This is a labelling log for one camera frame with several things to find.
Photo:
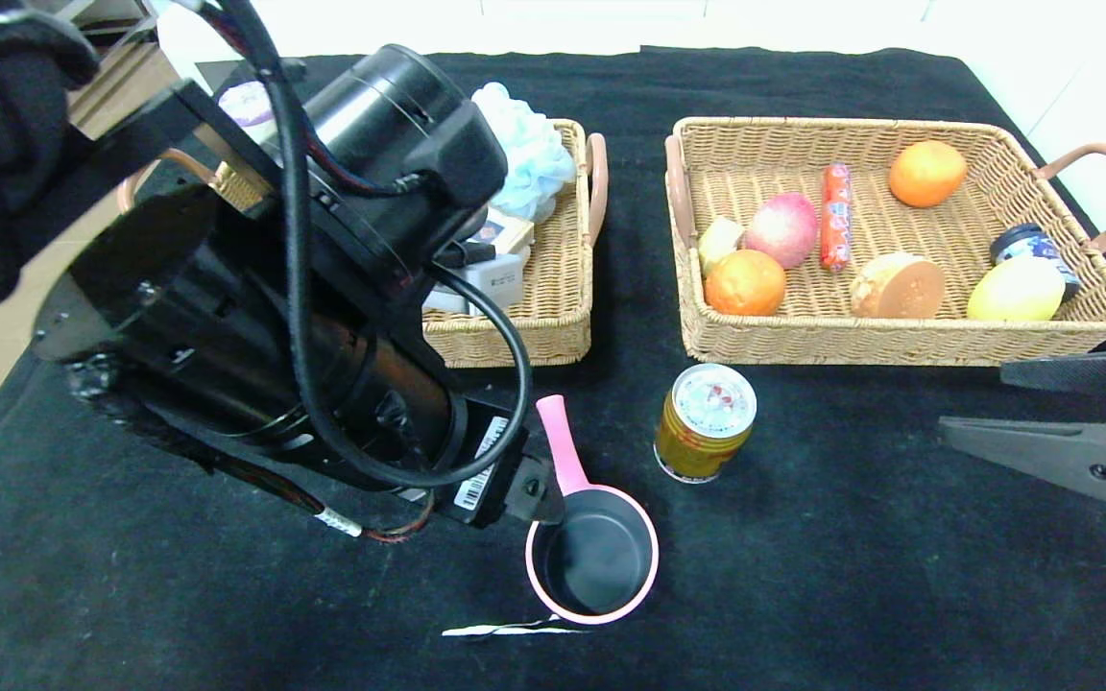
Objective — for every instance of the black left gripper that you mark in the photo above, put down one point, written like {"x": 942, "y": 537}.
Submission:
{"x": 483, "y": 465}

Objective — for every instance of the pink saucepan grey inside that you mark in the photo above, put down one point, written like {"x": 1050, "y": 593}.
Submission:
{"x": 601, "y": 557}

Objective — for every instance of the yellow lemon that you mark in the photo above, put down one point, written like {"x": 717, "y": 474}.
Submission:
{"x": 1014, "y": 288}

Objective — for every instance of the gold drink can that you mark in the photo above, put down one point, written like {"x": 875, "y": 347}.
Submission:
{"x": 707, "y": 422}

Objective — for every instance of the brown bread roll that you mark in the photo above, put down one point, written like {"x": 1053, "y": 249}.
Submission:
{"x": 899, "y": 288}

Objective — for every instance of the gold white card box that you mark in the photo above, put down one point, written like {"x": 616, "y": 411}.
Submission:
{"x": 510, "y": 230}

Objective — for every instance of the orange sausage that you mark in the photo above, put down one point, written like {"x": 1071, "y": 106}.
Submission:
{"x": 837, "y": 221}

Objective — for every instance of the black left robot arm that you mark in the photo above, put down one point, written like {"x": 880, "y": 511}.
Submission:
{"x": 227, "y": 317}

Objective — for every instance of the blue white jar black lid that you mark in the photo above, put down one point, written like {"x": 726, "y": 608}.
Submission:
{"x": 1023, "y": 242}

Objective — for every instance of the black tablecloth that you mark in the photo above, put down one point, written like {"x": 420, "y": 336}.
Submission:
{"x": 803, "y": 576}

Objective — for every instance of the orange fruit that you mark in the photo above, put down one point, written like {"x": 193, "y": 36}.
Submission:
{"x": 745, "y": 283}
{"x": 927, "y": 174}

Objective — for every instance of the yellow green fruit slice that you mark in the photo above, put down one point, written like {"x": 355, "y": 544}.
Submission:
{"x": 718, "y": 242}

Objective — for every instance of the light blue bath loofah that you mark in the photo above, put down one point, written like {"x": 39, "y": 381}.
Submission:
{"x": 534, "y": 154}

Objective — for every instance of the red apple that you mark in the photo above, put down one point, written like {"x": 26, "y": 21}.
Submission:
{"x": 781, "y": 230}

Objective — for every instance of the beige bottle purple cap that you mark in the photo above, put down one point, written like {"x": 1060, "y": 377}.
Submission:
{"x": 244, "y": 104}

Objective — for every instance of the white low table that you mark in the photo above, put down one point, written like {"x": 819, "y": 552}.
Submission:
{"x": 707, "y": 29}

